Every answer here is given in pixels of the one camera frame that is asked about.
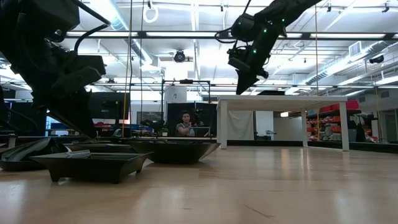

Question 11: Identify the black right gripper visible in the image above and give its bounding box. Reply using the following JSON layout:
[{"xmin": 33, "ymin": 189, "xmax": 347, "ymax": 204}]
[{"xmin": 235, "ymin": 40, "xmax": 274, "ymax": 95}]

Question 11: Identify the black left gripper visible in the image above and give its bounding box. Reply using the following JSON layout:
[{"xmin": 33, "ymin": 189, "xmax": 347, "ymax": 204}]
[{"xmin": 30, "ymin": 46, "xmax": 102, "ymax": 139}]

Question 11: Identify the black teardrop mini plate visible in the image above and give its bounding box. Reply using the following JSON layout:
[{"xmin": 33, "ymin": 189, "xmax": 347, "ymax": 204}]
[{"xmin": 0, "ymin": 138, "xmax": 70, "ymax": 172}]

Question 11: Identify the black rounded mini plate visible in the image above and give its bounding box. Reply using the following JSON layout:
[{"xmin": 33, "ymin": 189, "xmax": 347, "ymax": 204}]
[{"xmin": 128, "ymin": 141, "xmax": 222, "ymax": 165}]

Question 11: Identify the black monitor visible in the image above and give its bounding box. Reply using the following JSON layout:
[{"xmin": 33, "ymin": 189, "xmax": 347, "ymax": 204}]
[{"xmin": 88, "ymin": 92, "xmax": 131, "ymax": 121}]

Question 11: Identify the white perforated metal shelf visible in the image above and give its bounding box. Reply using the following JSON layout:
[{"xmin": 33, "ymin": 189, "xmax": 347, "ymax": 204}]
[{"xmin": 216, "ymin": 95, "xmax": 349, "ymax": 152}]

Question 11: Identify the white hanging sheet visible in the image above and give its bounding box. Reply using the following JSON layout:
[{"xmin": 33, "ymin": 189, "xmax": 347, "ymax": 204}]
[{"xmin": 228, "ymin": 110, "xmax": 255, "ymax": 141}]

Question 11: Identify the black partition panel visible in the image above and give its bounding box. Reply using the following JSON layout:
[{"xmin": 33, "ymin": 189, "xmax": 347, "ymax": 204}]
[
  {"xmin": 0, "ymin": 99, "xmax": 47, "ymax": 137},
  {"xmin": 167, "ymin": 102, "xmax": 218, "ymax": 138}
]

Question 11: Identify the person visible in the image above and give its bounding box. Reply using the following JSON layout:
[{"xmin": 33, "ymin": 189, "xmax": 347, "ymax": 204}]
[{"xmin": 175, "ymin": 110, "xmax": 196, "ymax": 138}]

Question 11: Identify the shelf with red bins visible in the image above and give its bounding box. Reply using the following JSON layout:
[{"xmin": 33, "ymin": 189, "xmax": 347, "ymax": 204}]
[{"xmin": 306, "ymin": 99, "xmax": 379, "ymax": 143}]

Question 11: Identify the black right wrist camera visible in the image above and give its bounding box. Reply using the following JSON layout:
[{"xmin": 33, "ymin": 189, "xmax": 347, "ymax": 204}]
[{"xmin": 228, "ymin": 46, "xmax": 249, "ymax": 72}]

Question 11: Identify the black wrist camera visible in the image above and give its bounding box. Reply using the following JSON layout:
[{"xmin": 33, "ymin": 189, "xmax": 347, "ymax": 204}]
[
  {"xmin": 76, "ymin": 55, "xmax": 107, "ymax": 75},
  {"xmin": 228, "ymin": 46, "xmax": 249, "ymax": 72}
]

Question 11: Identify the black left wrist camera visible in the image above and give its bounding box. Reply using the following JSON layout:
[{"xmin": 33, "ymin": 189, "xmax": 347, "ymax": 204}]
[{"xmin": 76, "ymin": 55, "xmax": 107, "ymax": 75}]

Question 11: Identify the yellow hanging cable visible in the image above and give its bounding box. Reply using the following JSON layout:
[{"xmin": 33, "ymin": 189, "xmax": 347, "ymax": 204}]
[
  {"xmin": 314, "ymin": 0, "xmax": 320, "ymax": 141},
  {"xmin": 121, "ymin": 51, "xmax": 130, "ymax": 138}
]

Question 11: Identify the black camera rig frame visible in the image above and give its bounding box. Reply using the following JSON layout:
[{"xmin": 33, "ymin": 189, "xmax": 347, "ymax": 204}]
[{"xmin": 160, "ymin": 78, "xmax": 212, "ymax": 138}]

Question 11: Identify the black ceiling camera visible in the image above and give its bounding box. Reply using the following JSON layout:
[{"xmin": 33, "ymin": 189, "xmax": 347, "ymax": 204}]
[{"xmin": 173, "ymin": 49, "xmax": 187, "ymax": 64}]

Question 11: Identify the black ceiling light rail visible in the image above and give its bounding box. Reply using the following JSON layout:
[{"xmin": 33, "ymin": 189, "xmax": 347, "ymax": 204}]
[{"xmin": 65, "ymin": 30, "xmax": 398, "ymax": 40}]

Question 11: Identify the silver ventilation duct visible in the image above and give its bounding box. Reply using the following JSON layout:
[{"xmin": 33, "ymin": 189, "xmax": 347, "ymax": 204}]
[{"xmin": 306, "ymin": 40, "xmax": 398, "ymax": 86}]

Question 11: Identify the white hanging ring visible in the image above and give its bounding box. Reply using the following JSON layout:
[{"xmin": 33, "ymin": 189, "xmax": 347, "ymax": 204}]
[{"xmin": 143, "ymin": 5, "xmax": 160, "ymax": 24}]

